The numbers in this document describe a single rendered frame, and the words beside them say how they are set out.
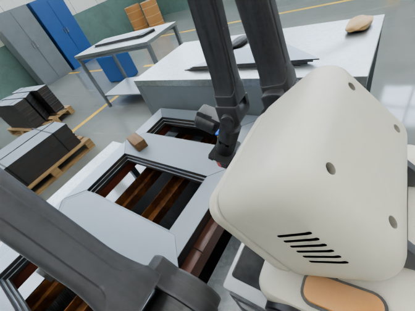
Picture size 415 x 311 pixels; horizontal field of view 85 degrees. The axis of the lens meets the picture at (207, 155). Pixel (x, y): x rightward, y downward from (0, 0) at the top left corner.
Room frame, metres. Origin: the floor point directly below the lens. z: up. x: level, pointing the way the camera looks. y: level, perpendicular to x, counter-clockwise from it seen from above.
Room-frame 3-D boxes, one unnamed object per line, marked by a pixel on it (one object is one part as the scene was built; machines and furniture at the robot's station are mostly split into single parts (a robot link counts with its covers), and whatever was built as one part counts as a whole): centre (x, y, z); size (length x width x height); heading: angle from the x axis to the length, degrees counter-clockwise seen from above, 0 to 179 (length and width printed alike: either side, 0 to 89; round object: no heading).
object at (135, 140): (1.09, 0.33, 0.89); 0.12 x 0.06 x 0.05; 25
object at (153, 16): (9.29, 0.16, 0.47); 1.32 x 0.80 x 0.95; 45
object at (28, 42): (8.29, 3.54, 0.97); 1.00 x 0.49 x 1.95; 135
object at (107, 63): (5.55, 1.08, 0.29); 0.61 x 0.43 x 0.57; 44
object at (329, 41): (1.31, -0.40, 1.03); 1.30 x 0.60 x 0.04; 43
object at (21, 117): (4.77, 2.85, 0.32); 1.20 x 0.80 x 0.65; 51
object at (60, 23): (9.07, 2.76, 0.97); 1.00 x 0.49 x 1.95; 135
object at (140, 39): (3.92, 0.52, 0.49); 1.60 x 0.70 x 0.99; 48
